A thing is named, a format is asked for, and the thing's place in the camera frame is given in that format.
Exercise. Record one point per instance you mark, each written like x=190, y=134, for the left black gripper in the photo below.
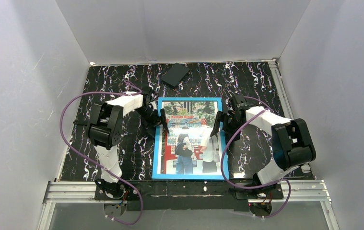
x=158, y=117

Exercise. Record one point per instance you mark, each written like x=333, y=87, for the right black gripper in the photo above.
x=224, y=119

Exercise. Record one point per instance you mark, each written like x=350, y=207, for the light wooden picture frame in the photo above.
x=156, y=143

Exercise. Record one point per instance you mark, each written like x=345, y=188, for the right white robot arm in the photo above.
x=262, y=117

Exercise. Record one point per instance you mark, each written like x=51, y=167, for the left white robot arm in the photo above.
x=105, y=129

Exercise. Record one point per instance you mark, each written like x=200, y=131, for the black foam block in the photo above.
x=175, y=75

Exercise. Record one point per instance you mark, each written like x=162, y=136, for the aluminium rail right side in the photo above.
x=283, y=92

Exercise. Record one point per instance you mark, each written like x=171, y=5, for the aluminium rail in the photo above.
x=283, y=92
x=84, y=192

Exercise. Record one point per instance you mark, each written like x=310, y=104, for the black mounting base plate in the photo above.
x=182, y=195

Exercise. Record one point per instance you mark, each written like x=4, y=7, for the aluminium rail front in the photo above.
x=84, y=192

